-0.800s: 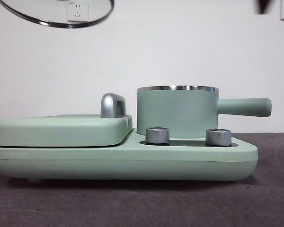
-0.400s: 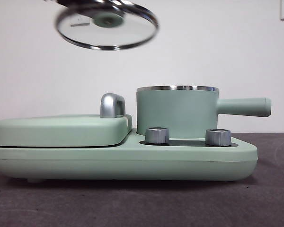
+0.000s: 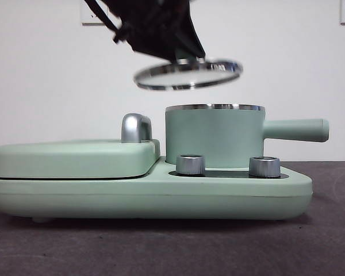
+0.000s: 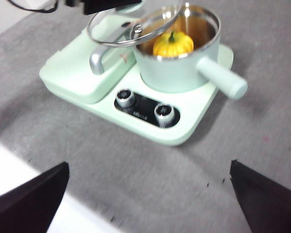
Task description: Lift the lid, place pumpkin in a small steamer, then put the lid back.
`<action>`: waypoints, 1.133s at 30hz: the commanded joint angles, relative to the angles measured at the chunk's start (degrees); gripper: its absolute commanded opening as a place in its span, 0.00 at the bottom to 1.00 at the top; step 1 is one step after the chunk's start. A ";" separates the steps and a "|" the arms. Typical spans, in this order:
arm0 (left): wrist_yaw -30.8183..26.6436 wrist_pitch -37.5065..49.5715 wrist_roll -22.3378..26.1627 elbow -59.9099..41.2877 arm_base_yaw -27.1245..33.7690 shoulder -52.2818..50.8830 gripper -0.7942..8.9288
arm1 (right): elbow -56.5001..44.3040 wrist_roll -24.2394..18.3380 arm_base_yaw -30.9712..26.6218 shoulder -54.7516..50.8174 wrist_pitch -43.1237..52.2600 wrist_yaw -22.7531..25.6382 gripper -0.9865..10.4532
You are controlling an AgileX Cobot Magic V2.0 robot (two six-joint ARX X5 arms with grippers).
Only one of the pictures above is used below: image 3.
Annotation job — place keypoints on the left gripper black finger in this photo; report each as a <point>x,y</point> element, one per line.
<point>158,46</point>
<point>191,40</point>

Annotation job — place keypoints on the glass pot lid green knob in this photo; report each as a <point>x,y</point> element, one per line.
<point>189,76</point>

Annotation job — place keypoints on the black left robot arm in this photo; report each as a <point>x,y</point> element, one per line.
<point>149,17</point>

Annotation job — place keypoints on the silver control knob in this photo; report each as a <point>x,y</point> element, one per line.
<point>190,165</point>
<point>264,167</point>

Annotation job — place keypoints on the green breakfast machine base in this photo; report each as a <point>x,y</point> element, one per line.
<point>74,198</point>

